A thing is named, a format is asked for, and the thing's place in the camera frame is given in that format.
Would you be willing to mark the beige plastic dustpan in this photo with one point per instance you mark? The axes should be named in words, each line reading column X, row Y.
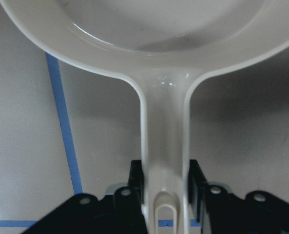
column 164, row 49

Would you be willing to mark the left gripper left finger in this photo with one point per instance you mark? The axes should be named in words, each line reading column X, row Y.
column 118, row 213

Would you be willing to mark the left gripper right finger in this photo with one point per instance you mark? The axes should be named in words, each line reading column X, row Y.
column 219, row 211

